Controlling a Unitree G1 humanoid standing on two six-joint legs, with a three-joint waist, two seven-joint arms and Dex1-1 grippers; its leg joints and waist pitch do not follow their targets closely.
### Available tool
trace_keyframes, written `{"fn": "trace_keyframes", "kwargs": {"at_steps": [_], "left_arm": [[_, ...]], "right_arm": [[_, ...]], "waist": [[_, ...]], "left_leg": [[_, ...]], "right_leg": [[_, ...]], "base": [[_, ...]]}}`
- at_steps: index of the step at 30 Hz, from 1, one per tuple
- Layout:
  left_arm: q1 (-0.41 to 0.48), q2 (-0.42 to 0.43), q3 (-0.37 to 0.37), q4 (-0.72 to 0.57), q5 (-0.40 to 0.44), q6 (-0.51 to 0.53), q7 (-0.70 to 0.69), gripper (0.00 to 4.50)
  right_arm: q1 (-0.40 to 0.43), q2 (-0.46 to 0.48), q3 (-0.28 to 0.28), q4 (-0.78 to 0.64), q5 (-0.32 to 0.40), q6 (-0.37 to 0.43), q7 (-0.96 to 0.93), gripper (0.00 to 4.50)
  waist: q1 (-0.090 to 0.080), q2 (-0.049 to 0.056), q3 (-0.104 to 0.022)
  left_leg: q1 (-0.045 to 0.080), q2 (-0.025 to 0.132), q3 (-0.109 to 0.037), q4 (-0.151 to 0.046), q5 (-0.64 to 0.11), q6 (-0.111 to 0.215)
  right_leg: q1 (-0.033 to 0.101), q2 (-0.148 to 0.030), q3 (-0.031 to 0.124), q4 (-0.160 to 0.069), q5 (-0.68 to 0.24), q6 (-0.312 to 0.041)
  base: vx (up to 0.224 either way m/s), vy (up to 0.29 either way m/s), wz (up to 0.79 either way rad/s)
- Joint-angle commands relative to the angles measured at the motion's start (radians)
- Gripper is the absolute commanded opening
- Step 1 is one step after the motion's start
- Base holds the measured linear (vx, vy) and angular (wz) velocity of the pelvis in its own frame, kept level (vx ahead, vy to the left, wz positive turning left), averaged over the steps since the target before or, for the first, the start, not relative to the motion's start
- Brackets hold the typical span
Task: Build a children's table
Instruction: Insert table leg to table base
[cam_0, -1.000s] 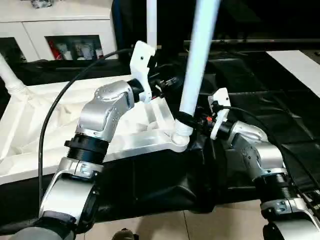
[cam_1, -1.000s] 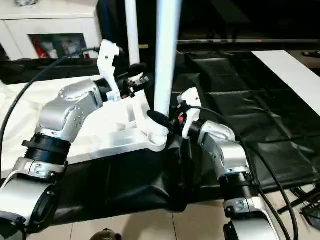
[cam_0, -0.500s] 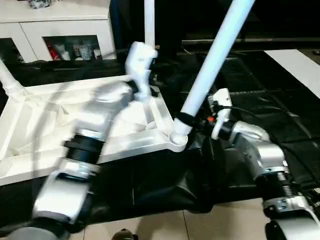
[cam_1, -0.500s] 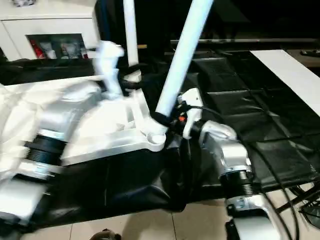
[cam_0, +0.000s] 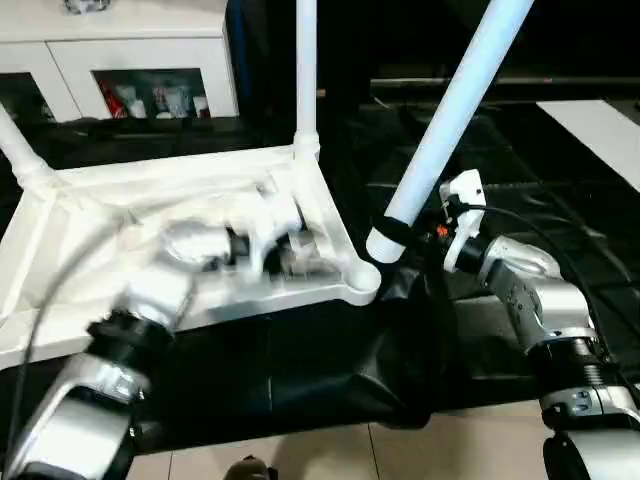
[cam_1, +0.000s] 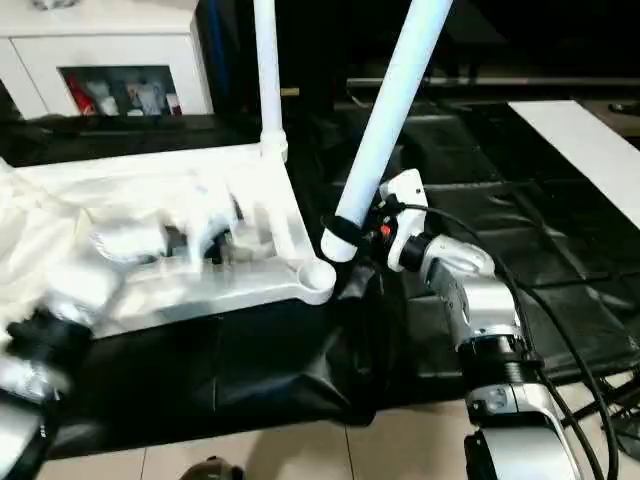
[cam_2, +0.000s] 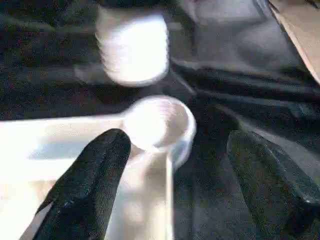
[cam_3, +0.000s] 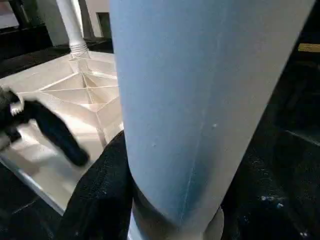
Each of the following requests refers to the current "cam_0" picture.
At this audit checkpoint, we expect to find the white plastic table top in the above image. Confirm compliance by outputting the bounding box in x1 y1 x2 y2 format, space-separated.
0 144 382 372

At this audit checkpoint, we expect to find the black table mat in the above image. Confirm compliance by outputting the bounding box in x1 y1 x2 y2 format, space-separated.
0 94 640 454

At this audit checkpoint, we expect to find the white flat board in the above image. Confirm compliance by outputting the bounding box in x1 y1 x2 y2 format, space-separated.
535 98 640 192

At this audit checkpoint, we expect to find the dark robot foot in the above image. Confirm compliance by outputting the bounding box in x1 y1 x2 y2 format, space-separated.
224 454 279 480

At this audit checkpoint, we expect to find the red bottle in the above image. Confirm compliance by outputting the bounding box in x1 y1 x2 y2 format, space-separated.
102 82 122 120

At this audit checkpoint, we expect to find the white glass-door cabinet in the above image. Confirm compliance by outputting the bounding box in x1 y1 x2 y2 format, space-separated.
0 0 241 125

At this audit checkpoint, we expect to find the clear glass ornament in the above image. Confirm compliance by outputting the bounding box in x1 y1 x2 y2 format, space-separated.
62 0 112 16

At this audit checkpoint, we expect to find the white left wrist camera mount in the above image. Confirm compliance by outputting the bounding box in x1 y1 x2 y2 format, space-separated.
238 197 307 282

